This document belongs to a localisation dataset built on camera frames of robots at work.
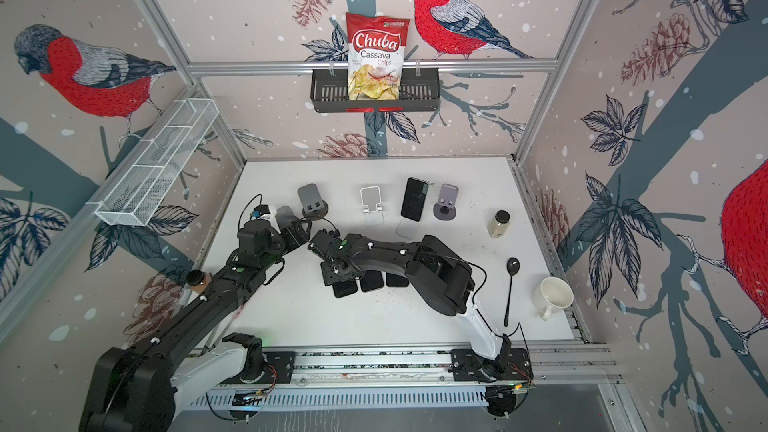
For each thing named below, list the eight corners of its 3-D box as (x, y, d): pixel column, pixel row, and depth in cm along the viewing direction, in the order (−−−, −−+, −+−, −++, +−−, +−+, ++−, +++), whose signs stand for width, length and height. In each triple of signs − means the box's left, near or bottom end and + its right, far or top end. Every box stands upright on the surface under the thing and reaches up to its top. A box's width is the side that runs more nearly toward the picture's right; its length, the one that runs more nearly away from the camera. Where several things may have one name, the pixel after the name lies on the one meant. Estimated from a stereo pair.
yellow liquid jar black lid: (489, 237, 99) (497, 222, 92) (486, 225, 102) (494, 209, 95) (504, 237, 99) (513, 222, 92) (500, 225, 102) (508, 209, 95)
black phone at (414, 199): (401, 219, 103) (402, 192, 91) (407, 205, 107) (409, 176, 95) (419, 225, 102) (423, 197, 90) (424, 209, 106) (428, 181, 94)
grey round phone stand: (432, 218, 105) (435, 199, 97) (436, 201, 110) (440, 182, 101) (451, 222, 104) (457, 204, 95) (455, 206, 109) (460, 187, 100)
